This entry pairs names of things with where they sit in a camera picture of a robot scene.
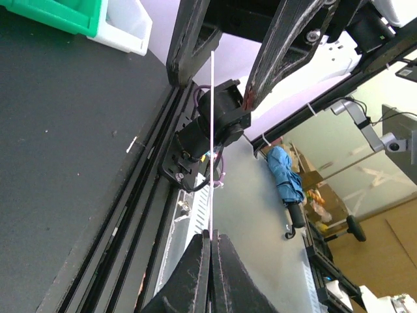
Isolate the red card edge-on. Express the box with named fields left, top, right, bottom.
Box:
left=208, top=50, right=215, bottom=240

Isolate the white slotted cable duct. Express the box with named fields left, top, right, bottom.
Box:
left=154, top=186, right=210, bottom=293

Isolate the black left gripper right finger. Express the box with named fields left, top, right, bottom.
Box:
left=210, top=233, right=277, bottom=312

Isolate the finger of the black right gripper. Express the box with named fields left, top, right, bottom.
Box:
left=166, top=0, right=222, bottom=87

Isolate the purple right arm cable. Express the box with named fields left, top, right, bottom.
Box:
left=192, top=84, right=227, bottom=188

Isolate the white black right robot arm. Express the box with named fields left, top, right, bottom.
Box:
left=161, top=1, right=416, bottom=192

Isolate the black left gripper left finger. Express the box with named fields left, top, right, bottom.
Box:
left=141, top=230, right=211, bottom=312

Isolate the blue folded umbrella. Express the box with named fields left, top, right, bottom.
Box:
left=266, top=146, right=306, bottom=239

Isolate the green middle bin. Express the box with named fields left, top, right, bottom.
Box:
left=1, top=0, right=102, bottom=37

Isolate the clear white bin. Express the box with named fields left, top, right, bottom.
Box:
left=90, top=0, right=152, bottom=56

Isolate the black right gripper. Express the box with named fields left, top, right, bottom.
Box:
left=201, top=0, right=395, bottom=111

